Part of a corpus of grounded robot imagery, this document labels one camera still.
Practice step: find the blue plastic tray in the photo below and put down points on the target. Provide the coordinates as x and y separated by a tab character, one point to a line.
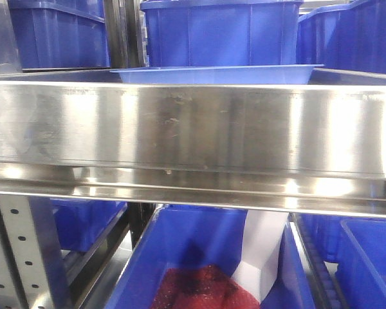
266	74

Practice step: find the blue bin lower centre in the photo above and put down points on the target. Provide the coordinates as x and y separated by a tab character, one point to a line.
190	237

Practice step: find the blue bin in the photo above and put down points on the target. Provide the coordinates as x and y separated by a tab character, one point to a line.
60	34
358	247
80	222
344	37
221	33
190	237

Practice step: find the white paper sheet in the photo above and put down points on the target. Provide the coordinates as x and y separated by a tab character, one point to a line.
258	267

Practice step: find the blue bin upper centre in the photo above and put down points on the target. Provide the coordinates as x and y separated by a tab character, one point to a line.
221	33

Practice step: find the blue bin lower left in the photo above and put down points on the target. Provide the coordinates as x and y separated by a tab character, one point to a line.
80	222

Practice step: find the red mesh bag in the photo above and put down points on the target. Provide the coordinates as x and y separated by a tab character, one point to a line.
206	287

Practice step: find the blue bin upper left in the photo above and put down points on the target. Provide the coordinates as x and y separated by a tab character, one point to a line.
60	34

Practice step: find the blue bin lower right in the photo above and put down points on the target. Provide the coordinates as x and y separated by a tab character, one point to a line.
358	247

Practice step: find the blue bin upper right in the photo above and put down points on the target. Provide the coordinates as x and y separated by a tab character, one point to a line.
344	37

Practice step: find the steel shelf rail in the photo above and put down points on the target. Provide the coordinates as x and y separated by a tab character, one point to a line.
315	148

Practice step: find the perforated steel shelf post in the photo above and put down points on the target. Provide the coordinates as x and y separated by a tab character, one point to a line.
32	272

